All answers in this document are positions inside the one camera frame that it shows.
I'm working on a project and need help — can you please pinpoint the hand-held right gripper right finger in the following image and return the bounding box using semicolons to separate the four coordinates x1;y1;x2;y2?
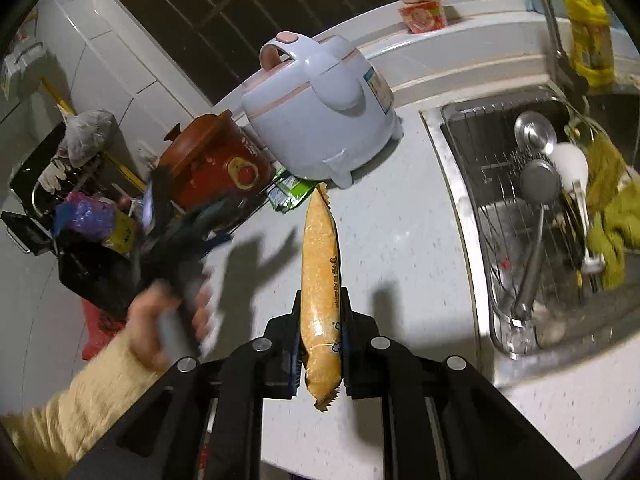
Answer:
341;287;582;480

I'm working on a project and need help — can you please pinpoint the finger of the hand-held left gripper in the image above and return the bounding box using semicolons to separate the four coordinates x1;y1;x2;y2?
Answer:
192;200;233;258

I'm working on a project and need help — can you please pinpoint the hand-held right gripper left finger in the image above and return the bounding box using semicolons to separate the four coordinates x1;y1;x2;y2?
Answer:
65;292;303;480

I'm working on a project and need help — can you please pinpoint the orange crumb snack packet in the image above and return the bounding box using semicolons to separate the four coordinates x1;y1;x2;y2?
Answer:
299;182;351;412

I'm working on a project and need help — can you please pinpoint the person's left forearm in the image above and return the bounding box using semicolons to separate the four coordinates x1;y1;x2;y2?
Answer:
0;332;176;480

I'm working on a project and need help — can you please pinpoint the person's left hand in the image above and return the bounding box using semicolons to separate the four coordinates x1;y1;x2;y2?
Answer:
127;275;213;372

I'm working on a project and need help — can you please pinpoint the yellow printed bag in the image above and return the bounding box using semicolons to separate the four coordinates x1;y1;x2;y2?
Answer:
107;210;136;253

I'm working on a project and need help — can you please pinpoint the brown clay pot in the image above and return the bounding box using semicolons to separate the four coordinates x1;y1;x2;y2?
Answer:
159;110;273;211

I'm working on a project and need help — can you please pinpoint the black plastic bag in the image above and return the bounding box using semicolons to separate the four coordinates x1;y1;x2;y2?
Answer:
57;240;151;321

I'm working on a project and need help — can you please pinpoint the green packet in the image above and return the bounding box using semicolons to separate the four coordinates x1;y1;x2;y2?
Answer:
267;166;315;214

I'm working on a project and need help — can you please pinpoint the purple blue plastic bag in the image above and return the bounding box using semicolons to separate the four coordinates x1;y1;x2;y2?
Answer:
52;192;118;238

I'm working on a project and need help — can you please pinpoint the red plastic bag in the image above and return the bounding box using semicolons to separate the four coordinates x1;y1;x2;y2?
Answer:
80;300;131;361

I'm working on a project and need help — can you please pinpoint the white glove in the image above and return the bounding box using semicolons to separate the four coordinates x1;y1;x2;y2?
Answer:
39;157;73;193

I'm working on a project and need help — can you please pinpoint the grey plastic bag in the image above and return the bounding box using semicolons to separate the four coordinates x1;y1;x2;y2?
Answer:
57;108;117;166

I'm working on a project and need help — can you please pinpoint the white rice cooker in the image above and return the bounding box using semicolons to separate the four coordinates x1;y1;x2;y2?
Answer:
241;31;405;190

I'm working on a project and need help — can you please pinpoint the black metal storage rack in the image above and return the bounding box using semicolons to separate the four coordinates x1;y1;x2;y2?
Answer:
0;122;146;261

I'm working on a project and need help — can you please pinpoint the yellow gas pipe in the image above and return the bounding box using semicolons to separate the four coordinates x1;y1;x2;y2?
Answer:
42;77;146;191

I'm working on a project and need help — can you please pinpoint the white gas meter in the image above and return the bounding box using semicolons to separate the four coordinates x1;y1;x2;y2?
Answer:
0;40;43;101

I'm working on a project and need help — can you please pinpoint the grey skimmer ladle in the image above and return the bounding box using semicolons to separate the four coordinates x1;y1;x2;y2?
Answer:
509;159;562;322

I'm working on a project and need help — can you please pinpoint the steel sink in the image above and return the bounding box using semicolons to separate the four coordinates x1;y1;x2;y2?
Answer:
420;85;640;388

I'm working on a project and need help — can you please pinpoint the steel ladle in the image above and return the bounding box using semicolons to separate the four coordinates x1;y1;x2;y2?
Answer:
514;110;558;156

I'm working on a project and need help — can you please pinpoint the white rice spoon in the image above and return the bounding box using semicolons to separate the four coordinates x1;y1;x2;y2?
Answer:
550;141;607;275

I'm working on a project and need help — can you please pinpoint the green cloth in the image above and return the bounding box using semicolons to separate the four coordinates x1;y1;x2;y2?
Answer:
585;132;640;291

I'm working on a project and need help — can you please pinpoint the steel faucet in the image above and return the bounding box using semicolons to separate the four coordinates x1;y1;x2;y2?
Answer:
525;0;591;96

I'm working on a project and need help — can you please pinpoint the yellow detergent bottle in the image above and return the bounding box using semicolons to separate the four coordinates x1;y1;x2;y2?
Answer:
564;0;616;88

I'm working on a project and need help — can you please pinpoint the wire dish rack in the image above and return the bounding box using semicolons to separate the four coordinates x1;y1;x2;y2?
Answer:
447;105;631;356

